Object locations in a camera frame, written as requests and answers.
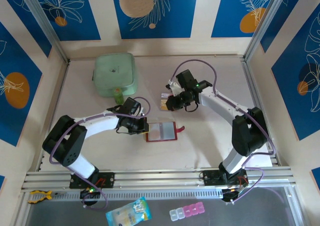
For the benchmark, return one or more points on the aluminium frame post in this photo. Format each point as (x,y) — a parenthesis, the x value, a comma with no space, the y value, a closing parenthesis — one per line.
(265,23)
(46,23)

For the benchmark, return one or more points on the grey metal shelf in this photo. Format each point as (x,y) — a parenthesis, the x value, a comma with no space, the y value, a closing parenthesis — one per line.
(225,213)

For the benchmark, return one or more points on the black controller board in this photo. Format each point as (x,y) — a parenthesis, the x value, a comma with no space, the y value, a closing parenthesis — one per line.
(233,194)
(90,193)

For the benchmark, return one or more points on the green square lidded container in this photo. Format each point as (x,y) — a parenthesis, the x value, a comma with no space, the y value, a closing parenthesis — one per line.
(112,71)

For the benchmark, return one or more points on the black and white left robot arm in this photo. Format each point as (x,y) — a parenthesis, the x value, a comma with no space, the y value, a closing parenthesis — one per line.
(67,141)

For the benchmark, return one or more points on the blue snack packet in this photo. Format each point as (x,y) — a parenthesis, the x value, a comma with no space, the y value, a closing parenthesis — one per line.
(130,211)

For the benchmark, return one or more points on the white and pink pill organizer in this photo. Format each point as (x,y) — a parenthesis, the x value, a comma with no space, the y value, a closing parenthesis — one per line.
(187,209)

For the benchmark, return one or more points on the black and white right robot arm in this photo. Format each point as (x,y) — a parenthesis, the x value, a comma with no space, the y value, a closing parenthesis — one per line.
(247,136)

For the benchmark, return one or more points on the pale pink credit card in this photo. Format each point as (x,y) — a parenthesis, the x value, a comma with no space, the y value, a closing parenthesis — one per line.
(165,95)

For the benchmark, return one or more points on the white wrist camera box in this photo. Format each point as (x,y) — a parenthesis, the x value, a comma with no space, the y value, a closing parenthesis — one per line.
(143,112)
(175,88)

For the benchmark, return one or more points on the red leather card holder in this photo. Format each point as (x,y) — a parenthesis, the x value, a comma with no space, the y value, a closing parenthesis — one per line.
(167,132)

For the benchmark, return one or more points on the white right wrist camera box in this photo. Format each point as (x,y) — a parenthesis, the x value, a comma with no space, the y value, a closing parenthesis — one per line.
(175,88)

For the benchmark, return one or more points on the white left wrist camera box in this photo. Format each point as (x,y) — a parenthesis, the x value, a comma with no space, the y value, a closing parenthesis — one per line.
(143,112)

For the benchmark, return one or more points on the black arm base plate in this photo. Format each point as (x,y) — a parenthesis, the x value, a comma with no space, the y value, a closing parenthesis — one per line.
(107,179)
(210,178)

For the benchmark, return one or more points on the gold credit card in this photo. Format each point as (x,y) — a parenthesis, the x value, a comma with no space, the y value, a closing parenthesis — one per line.
(163,105)

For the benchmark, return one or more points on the clear plastic card sleeve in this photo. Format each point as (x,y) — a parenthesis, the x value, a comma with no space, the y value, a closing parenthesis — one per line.
(155,133)

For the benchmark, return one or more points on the small green bottle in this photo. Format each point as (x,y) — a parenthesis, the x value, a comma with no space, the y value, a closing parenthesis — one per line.
(118,95)

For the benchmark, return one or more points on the long aluminium mounting rail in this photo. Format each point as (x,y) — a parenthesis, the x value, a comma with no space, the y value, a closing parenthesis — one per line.
(160,178)

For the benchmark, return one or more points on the aluminium side rail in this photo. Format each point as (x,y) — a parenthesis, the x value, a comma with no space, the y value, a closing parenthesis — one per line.
(60,91)
(250,81)

